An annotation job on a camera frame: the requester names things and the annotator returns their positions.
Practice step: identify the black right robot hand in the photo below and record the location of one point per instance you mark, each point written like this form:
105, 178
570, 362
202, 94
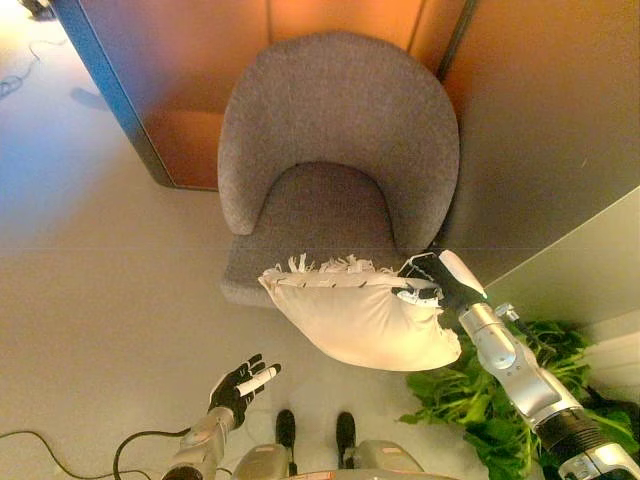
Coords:
440, 280

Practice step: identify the dark gear heap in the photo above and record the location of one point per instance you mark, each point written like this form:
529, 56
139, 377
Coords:
35, 6

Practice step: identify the white fringed pillow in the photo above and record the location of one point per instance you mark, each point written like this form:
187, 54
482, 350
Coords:
360, 320

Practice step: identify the black right robot foot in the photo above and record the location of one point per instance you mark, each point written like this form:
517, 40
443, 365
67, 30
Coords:
345, 431

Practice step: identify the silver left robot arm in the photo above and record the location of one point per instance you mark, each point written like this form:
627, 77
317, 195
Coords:
200, 440

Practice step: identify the green leafy potted plant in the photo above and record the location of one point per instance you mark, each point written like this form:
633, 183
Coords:
475, 405

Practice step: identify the black left robot foot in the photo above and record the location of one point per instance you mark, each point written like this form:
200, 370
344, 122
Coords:
286, 429

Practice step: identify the grey fabric tub armchair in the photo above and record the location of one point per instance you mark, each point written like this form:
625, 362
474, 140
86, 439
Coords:
340, 165

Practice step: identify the black robot foot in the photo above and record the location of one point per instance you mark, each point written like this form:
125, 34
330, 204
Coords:
345, 431
286, 429

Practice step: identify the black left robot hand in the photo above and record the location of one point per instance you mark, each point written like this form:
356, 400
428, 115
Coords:
239, 387

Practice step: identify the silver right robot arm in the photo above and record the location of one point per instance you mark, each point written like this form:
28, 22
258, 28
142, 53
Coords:
525, 375

